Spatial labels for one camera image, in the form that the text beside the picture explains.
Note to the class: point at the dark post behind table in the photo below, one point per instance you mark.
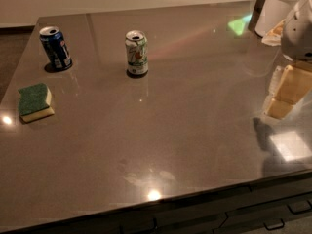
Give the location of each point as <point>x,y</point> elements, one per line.
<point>257,9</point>

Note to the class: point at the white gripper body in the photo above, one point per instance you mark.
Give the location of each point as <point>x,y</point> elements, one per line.
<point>297,38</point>

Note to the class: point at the blue pepsi can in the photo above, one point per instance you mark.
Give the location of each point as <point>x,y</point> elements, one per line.
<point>55,47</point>

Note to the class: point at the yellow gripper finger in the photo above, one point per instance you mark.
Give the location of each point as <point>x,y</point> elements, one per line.
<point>289,86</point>

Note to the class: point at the green yellow sponge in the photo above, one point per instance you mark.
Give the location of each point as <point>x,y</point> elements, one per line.
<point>35,102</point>

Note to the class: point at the black drawer handle right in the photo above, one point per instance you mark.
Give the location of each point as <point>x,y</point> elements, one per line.
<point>300,207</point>

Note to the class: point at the black drawer handle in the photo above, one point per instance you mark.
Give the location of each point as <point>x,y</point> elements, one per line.
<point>273,224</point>
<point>300,207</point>

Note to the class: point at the white green 7up can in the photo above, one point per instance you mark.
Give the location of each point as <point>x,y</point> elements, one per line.
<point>136,50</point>

